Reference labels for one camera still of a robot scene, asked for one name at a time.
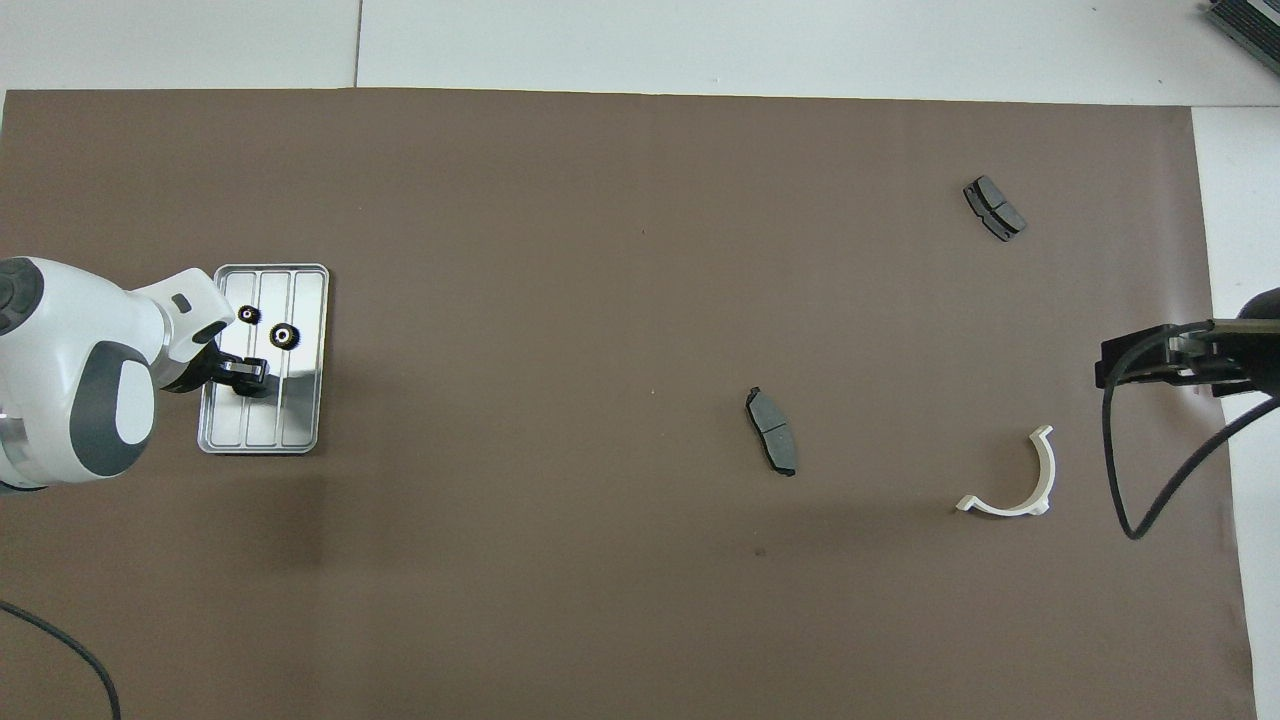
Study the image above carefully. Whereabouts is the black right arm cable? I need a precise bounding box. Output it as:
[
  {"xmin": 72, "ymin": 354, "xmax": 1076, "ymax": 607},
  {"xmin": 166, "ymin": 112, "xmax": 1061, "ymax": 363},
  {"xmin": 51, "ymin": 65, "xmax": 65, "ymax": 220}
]
[{"xmin": 1100, "ymin": 320, "xmax": 1280, "ymax": 542}]

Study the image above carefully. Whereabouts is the grey ribbed device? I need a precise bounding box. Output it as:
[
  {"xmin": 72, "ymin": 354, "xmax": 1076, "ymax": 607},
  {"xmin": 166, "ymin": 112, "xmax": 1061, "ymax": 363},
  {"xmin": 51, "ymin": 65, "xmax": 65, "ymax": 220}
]
[{"xmin": 1203, "ymin": 0, "xmax": 1280, "ymax": 77}]

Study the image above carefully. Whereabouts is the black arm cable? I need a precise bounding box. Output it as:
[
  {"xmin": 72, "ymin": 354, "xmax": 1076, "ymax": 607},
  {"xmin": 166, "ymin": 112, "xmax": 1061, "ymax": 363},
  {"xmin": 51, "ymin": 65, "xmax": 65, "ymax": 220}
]
[
  {"xmin": 0, "ymin": 600, "xmax": 123, "ymax": 720},
  {"xmin": 1100, "ymin": 320, "xmax": 1280, "ymax": 542}
]

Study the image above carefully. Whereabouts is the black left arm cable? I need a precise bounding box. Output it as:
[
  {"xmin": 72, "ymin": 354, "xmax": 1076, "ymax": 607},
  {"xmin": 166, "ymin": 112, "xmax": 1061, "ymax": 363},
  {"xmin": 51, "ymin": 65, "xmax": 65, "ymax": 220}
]
[{"xmin": 0, "ymin": 600, "xmax": 123, "ymax": 720}]

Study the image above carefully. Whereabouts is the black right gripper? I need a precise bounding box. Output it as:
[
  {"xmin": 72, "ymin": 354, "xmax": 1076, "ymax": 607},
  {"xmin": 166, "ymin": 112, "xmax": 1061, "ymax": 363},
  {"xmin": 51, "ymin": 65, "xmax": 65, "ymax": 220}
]
[{"xmin": 1094, "ymin": 288, "xmax": 1280, "ymax": 397}]

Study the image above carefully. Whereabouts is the long grey brake pad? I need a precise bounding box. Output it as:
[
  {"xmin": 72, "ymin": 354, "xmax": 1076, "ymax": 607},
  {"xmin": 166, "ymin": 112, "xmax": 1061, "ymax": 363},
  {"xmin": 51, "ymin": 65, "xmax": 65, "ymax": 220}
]
[{"xmin": 745, "ymin": 386, "xmax": 798, "ymax": 478}]

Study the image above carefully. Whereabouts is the brown table mat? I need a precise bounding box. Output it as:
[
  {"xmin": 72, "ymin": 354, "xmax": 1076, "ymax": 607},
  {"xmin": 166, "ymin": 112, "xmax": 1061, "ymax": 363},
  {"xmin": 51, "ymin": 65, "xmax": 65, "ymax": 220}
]
[{"xmin": 0, "ymin": 88, "xmax": 1259, "ymax": 720}]

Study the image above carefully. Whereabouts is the short grey brake pad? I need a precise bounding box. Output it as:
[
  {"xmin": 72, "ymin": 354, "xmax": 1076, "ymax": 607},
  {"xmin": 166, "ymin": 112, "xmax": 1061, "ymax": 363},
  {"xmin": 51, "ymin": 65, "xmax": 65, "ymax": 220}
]
[{"xmin": 963, "ymin": 175, "xmax": 1028, "ymax": 243}]

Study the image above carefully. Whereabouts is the white curved plastic bracket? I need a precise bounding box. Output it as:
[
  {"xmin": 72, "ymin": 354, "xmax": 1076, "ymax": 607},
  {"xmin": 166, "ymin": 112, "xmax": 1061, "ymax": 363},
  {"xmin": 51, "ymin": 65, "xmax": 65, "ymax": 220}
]
[{"xmin": 955, "ymin": 424, "xmax": 1057, "ymax": 518}]

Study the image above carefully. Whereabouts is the silver metal tray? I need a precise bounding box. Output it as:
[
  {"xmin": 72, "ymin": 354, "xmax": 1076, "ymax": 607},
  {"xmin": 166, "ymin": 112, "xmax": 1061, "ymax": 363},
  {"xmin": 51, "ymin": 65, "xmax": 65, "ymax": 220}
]
[{"xmin": 197, "ymin": 263, "xmax": 330, "ymax": 456}]

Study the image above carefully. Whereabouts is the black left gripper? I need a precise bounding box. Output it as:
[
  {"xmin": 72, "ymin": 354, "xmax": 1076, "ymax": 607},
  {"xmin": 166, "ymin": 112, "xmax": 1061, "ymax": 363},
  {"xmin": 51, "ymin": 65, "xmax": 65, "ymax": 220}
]
[{"xmin": 160, "ymin": 342, "xmax": 271, "ymax": 399}]

